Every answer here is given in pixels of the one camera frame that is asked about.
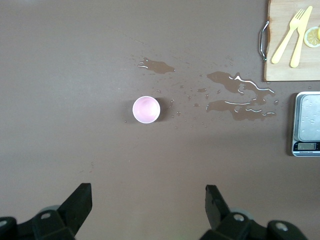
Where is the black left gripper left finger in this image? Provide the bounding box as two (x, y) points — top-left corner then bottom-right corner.
(0, 183), (93, 240)

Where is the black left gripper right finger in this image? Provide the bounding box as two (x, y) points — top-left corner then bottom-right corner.
(199, 184), (307, 240)

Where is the pink plastic cup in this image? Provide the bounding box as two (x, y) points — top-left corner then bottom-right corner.
(132, 95), (161, 124)

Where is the water puddle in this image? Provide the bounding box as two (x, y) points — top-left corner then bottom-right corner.
(206, 71), (276, 101)
(205, 99), (278, 122)
(137, 57), (176, 75)

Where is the silver digital kitchen scale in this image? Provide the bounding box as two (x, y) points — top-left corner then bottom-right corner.
(291, 91), (320, 157)

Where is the wooden cutting board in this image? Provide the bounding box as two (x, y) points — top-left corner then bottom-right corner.
(259, 0), (320, 82)

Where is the yellow plastic fork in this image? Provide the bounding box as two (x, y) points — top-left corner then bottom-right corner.
(271, 8), (305, 64)

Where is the yellow plastic knife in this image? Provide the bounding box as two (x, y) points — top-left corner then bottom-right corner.
(289, 5), (313, 69)

